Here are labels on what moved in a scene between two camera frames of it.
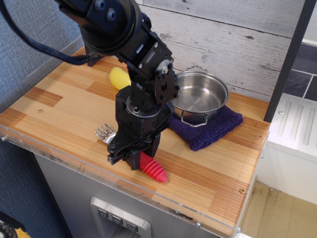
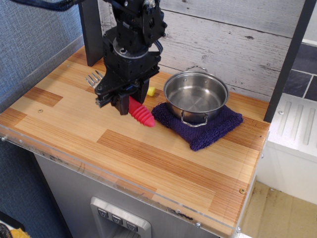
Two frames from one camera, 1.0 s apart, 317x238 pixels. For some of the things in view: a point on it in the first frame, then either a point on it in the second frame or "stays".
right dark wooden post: [291, 57] stays
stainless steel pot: [201, 94] stays
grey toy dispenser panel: [113, 221] stays
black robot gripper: [138, 121] → [129, 65]
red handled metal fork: [147, 164] → [135, 109]
